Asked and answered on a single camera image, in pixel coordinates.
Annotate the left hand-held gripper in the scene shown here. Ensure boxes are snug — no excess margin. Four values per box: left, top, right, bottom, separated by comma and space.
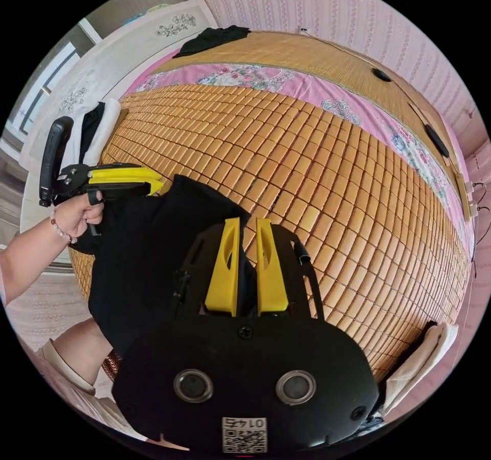
53, 163, 165, 237

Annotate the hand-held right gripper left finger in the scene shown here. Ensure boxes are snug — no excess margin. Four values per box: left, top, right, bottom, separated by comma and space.
204, 217, 241, 317

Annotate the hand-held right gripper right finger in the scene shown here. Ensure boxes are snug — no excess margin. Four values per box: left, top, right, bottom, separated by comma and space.
256, 217, 289, 317

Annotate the black long sleeve shirt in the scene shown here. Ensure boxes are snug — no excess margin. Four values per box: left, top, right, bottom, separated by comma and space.
69, 173, 258, 358

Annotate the person's left forearm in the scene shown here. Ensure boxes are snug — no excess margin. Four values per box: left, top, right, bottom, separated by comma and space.
0, 209, 77, 308

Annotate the person's left hand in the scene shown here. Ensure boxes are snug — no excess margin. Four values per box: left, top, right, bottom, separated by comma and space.
53, 190, 106, 244

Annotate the pile of clothes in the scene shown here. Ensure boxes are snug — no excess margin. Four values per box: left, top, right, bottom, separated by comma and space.
70, 98, 122, 166
377, 321, 460, 421

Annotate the bed with woven mat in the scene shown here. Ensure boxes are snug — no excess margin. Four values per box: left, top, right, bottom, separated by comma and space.
18, 1, 479, 385

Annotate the window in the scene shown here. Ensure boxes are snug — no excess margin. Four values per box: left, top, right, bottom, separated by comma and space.
8, 40, 82, 135

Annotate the black garment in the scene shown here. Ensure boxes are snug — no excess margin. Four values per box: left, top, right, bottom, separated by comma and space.
172, 25, 252, 59

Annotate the person's body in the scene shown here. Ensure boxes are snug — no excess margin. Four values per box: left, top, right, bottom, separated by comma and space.
0, 249, 191, 452

